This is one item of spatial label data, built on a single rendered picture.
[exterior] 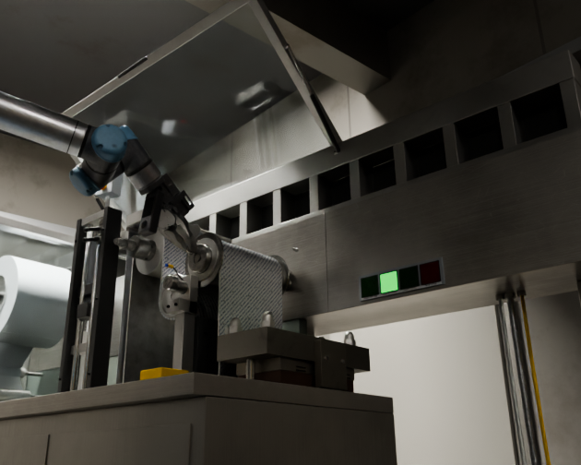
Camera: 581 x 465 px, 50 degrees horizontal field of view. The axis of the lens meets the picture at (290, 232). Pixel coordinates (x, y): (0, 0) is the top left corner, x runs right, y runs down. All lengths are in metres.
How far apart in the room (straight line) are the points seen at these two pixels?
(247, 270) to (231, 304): 0.12
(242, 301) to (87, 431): 0.49
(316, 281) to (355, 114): 2.10
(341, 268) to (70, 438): 0.81
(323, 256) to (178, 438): 0.79
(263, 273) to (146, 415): 0.59
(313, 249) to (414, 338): 1.30
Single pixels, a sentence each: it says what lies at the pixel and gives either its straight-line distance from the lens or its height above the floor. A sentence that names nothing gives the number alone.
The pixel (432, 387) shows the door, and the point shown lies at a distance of 2.95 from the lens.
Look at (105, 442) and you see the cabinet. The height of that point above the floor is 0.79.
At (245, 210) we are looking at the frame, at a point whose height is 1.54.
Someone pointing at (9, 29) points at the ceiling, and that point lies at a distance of 4.09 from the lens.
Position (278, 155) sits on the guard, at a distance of 2.05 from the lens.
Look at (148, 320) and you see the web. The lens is 1.91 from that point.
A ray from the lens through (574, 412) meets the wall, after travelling 2.67.
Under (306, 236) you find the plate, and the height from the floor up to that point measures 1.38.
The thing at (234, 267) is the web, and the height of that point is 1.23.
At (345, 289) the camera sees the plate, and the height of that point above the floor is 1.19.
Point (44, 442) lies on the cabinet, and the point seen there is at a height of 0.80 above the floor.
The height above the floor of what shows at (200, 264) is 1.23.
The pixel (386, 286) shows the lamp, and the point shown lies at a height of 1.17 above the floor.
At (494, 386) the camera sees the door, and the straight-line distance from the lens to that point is 2.77.
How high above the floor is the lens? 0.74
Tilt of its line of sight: 21 degrees up
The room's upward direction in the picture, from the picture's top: 1 degrees counter-clockwise
